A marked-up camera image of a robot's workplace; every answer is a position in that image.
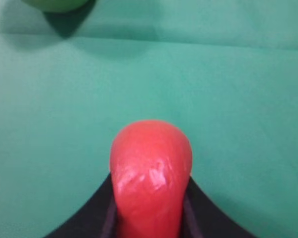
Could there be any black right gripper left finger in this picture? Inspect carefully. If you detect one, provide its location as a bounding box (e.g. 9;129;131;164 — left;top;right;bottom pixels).
45;174;118;238

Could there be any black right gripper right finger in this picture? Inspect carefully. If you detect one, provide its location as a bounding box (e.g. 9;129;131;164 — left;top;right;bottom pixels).
180;178;255;238

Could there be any green table cloth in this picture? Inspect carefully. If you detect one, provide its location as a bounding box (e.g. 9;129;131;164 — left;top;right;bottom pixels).
0;0;298;238

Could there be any green apple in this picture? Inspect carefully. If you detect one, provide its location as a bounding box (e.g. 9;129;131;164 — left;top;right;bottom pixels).
23;0;88;13

